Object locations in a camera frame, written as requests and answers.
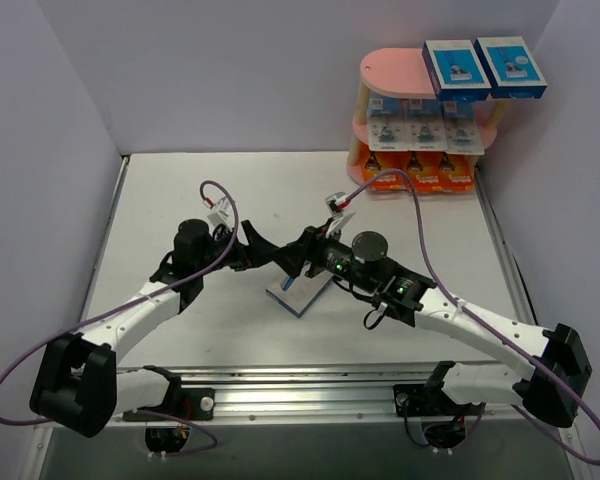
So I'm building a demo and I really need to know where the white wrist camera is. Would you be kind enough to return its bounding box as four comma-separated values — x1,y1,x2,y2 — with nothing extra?
325,192,355,238
203,196,232,231

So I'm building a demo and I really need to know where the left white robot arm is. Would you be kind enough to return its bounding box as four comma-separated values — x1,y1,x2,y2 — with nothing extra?
29,219,297,438

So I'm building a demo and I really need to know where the orange gillette box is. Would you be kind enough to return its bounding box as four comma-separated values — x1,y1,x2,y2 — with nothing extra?
399,151,442,194
358,144,404,193
438,153,475,194

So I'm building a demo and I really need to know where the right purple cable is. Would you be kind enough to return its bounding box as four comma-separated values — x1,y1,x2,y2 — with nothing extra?
337,168,600,465

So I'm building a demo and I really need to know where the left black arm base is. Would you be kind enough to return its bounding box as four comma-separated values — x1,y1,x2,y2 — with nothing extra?
122,387,216,464

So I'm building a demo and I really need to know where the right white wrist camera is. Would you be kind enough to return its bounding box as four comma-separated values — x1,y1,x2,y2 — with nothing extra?
325,192,355,238

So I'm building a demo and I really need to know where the pink three-tier shelf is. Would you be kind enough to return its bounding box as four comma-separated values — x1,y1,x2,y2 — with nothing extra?
346,47,511,191

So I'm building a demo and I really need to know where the grey Harry's box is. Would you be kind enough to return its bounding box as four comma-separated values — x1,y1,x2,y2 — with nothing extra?
422,40,491,103
265,271,332,318

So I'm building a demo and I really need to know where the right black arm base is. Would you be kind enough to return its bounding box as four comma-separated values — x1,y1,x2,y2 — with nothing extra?
392,384,485,455

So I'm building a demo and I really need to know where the orange Gillette box front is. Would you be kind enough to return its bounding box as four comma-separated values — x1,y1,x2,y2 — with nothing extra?
438,153,475,194

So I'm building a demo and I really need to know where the white blue Harry's box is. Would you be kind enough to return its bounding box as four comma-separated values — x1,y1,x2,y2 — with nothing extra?
474,36,547,100

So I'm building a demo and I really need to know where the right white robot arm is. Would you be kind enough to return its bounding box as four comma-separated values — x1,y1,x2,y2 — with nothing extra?
273,227,592,428

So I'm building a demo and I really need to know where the aluminium rail frame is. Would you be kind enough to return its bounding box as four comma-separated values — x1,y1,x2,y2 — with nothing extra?
22,155,594,480

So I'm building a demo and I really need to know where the blue razor blister pack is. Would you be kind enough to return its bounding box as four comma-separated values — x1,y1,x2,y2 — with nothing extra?
405,99,448,152

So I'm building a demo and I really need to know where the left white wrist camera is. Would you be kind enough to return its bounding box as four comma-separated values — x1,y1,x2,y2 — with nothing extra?
203,196,232,231

